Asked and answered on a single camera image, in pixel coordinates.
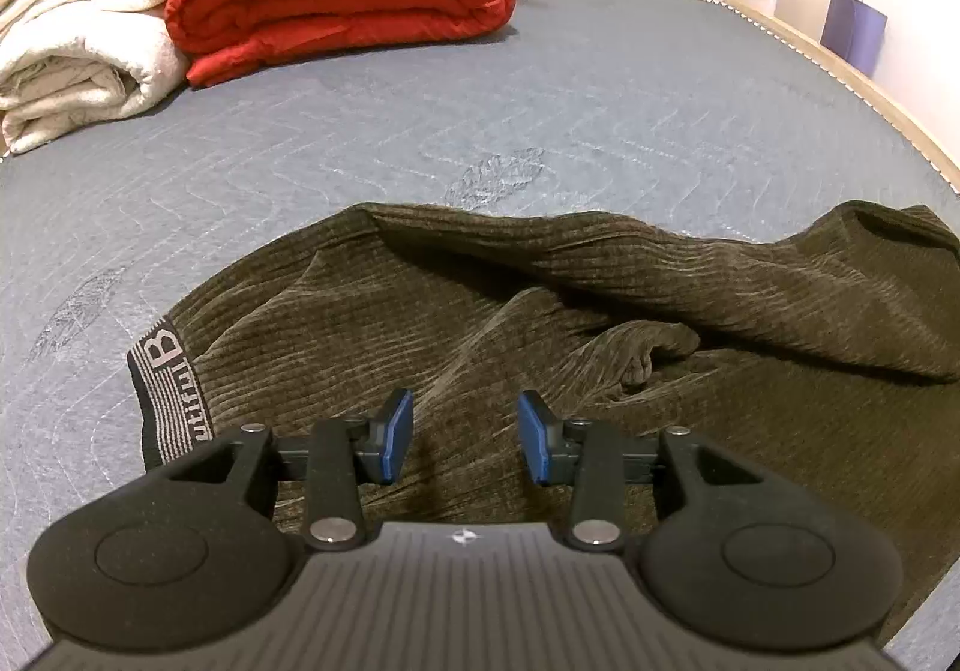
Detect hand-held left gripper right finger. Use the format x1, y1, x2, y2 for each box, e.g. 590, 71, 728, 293
518, 389, 782, 553

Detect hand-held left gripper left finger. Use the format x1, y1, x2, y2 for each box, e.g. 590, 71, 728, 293
155, 388, 416, 553

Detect olive corduroy pants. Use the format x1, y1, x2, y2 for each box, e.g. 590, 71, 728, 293
126, 200, 960, 649

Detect grey quilted mattress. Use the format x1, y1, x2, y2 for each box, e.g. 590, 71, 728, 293
0, 0, 960, 671

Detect cream folded blanket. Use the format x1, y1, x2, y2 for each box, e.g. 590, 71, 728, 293
0, 0, 207, 154

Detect purple box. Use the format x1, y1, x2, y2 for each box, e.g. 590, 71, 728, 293
820, 0, 888, 78

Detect wooden bed frame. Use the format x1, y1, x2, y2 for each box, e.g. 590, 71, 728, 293
724, 0, 960, 192

